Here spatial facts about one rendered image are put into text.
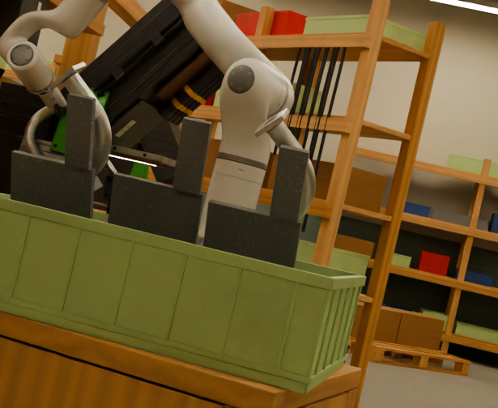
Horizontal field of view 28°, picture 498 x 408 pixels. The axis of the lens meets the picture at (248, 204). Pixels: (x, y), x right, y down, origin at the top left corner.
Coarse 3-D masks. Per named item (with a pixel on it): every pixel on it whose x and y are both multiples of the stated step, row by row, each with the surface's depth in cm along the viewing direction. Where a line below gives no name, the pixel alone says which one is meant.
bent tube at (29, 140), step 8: (40, 112) 287; (48, 112) 287; (32, 120) 286; (40, 120) 287; (32, 128) 286; (24, 136) 286; (32, 136) 286; (32, 144) 284; (32, 152) 283; (40, 152) 284
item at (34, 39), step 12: (0, 0) 286; (12, 0) 285; (24, 0) 286; (36, 0) 294; (0, 12) 285; (12, 12) 285; (24, 12) 288; (0, 24) 285; (0, 36) 287; (36, 36) 299
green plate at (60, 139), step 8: (96, 96) 290; (104, 96) 290; (104, 104) 289; (64, 120) 289; (64, 128) 288; (56, 136) 288; (64, 136) 288; (56, 144) 287; (64, 144) 287; (64, 152) 286
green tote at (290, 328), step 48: (0, 240) 157; (48, 240) 155; (96, 240) 153; (144, 240) 151; (0, 288) 156; (48, 288) 154; (96, 288) 153; (144, 288) 151; (192, 288) 149; (240, 288) 148; (288, 288) 146; (336, 288) 148; (96, 336) 152; (144, 336) 150; (192, 336) 149; (240, 336) 147; (288, 336) 146; (336, 336) 164; (288, 384) 145
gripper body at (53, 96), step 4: (52, 88) 273; (56, 88) 274; (44, 92) 272; (48, 92) 272; (52, 92) 272; (56, 92) 274; (60, 92) 279; (40, 96) 272; (44, 96) 272; (48, 96) 273; (52, 96) 273; (56, 96) 274; (60, 96) 276; (44, 100) 274; (48, 100) 275; (52, 100) 276; (56, 100) 276; (60, 100) 277; (64, 100) 280; (48, 104) 276; (52, 104) 276; (60, 104) 278; (64, 104) 280; (52, 108) 278
